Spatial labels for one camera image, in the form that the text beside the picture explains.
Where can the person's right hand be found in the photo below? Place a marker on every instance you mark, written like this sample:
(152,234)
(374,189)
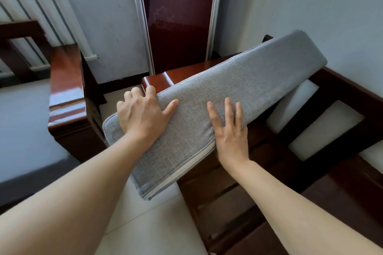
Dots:
(232,144)

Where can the person's left hand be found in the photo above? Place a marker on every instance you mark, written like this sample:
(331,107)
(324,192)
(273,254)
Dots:
(143,117)

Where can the dark wooden sofa with console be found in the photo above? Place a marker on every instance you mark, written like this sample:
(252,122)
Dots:
(185,74)
(65,84)

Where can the person's right forearm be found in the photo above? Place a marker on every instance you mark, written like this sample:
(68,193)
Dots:
(299,213)

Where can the person's left forearm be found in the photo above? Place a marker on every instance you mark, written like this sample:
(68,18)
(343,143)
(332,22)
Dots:
(65,204)

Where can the dark red standing air conditioner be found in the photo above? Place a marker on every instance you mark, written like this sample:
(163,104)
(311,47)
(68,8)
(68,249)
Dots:
(179,24)

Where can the white radiator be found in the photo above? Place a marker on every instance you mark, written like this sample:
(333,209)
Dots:
(45,3)

